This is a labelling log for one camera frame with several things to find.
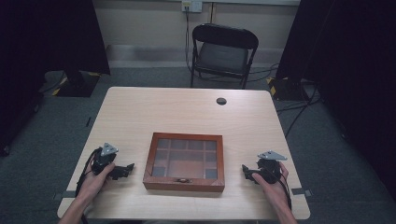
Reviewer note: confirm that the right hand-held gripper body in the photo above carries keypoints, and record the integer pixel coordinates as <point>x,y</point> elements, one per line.
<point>269,166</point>

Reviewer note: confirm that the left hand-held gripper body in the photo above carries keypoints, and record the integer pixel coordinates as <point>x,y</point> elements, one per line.
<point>102,160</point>

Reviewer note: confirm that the wooden box with glass lid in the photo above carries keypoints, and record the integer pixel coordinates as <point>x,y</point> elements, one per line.
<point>186,161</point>

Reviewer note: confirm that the person's right hand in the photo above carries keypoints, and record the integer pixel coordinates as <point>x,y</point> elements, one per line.
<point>277,191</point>

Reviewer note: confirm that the person's left hand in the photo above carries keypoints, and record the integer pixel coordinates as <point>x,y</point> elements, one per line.
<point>91,185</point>

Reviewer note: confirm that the small black floor strip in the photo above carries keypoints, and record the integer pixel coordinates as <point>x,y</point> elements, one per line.
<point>88,121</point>

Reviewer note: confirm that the black stand base striped tape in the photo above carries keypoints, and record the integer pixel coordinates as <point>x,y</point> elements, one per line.
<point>77,84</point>
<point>285,88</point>

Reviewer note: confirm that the black folding chair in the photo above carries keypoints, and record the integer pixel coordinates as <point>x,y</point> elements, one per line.
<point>222,56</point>

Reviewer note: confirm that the black curtain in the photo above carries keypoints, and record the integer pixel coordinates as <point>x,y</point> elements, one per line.
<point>46,37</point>
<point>348,62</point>

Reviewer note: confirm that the grey table bracket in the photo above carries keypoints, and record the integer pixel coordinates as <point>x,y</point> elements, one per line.
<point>302,191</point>
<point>63,195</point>

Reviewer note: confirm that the white wall socket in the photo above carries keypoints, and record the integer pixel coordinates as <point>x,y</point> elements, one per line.
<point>191,5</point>

